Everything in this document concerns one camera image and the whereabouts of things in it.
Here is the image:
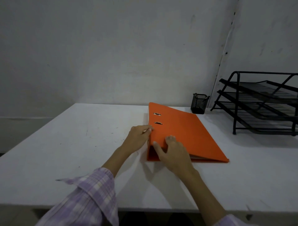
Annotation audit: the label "person's right hand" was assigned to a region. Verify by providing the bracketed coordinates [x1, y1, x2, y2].
[152, 135, 198, 181]

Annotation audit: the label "person's left forearm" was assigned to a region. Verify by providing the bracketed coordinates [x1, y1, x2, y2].
[35, 146, 136, 226]

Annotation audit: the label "orange lever arch binder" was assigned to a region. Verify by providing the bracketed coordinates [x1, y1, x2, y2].
[147, 102, 230, 163]

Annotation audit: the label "person's right forearm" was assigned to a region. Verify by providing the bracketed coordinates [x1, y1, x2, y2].
[180, 169, 256, 226]

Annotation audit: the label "black mesh pen holder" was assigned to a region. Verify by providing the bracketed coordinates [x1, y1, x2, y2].
[190, 93, 210, 115]

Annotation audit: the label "person's left hand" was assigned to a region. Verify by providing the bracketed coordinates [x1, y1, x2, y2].
[121, 125, 154, 154]

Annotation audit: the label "black mesh letter tray rack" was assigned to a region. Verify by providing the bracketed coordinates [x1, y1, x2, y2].
[210, 71, 298, 136]

